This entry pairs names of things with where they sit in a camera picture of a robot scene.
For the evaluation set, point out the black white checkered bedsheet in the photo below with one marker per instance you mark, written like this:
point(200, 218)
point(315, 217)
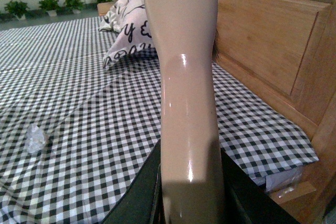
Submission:
point(102, 123)

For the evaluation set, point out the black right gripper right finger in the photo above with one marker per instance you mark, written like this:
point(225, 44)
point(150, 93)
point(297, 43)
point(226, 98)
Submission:
point(245, 202)

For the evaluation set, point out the beige brush handle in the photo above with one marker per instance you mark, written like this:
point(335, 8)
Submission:
point(183, 32)

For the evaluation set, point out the wooden bed frame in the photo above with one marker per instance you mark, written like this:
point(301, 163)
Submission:
point(284, 51)

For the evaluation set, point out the plastic wrapped mattress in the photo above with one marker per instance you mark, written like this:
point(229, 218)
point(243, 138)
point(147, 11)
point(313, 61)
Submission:
point(279, 181)

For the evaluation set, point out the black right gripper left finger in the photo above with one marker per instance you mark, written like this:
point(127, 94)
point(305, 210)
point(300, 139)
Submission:
point(142, 201)

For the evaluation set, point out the white black patterned pillow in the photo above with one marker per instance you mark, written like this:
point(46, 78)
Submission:
point(128, 19)

